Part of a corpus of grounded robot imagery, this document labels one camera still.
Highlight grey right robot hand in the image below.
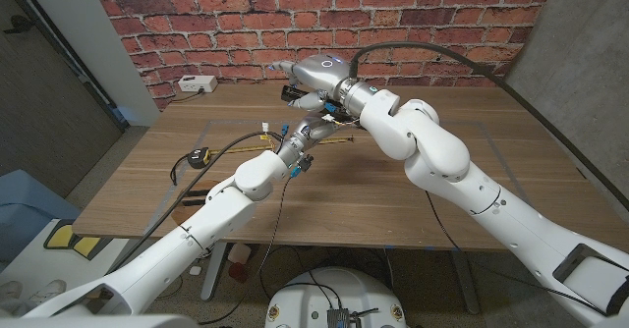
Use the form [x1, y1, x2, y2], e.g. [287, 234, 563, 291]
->
[269, 53, 380, 119]

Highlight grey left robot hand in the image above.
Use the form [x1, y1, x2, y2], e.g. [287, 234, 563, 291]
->
[277, 110, 345, 167]

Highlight long black stapler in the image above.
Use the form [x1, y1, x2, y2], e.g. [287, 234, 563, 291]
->
[280, 84, 368, 132]

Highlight yellow tape measure black case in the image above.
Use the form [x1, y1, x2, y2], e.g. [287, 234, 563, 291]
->
[169, 135, 356, 187]

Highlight white power strip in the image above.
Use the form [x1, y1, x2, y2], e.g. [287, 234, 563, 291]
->
[177, 75, 219, 94]

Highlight red and white bottle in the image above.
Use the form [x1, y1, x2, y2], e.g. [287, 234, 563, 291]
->
[227, 243, 253, 284]

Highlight brown wooden object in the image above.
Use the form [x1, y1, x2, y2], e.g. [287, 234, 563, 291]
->
[171, 179, 220, 226]

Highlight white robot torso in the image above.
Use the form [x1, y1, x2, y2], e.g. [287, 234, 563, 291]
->
[263, 266, 409, 328]

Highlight grey metal table leg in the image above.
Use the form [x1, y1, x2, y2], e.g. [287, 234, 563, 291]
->
[450, 249, 482, 315]
[200, 242, 228, 302]

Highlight yellow pad with black edge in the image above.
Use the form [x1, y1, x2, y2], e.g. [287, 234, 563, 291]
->
[42, 218, 103, 260]

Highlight white flat platform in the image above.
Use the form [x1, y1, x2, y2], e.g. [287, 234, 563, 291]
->
[0, 218, 148, 309]

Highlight blue plastic bin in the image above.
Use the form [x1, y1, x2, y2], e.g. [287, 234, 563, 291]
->
[0, 169, 83, 265]

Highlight white shoe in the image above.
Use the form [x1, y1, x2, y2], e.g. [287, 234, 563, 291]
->
[27, 278, 68, 305]

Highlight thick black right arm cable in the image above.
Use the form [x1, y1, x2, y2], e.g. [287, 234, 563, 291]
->
[348, 41, 629, 211]

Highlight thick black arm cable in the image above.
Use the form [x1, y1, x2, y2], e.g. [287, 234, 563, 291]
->
[105, 131, 284, 275]
[348, 41, 629, 211]

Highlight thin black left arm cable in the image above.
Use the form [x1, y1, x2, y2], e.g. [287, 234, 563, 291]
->
[196, 175, 294, 326]

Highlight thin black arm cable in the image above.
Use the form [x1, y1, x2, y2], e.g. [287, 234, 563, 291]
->
[425, 190, 608, 317]
[196, 175, 294, 326]

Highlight black power strip cord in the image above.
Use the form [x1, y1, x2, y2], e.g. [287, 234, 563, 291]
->
[169, 89, 203, 104]

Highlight printed brick wall backdrop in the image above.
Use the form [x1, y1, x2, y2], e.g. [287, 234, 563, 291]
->
[86, 0, 561, 112]

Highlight black looped floor cable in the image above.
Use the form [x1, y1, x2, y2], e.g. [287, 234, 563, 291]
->
[258, 245, 345, 310]

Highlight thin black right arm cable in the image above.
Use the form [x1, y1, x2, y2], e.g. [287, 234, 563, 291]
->
[425, 190, 608, 317]

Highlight grey device with wires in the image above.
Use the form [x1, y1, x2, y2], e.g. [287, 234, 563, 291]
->
[326, 307, 380, 328]

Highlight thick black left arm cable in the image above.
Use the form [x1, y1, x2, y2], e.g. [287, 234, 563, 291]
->
[105, 131, 284, 275]

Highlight black door handle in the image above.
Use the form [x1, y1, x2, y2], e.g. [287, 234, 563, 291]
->
[3, 14, 34, 35]

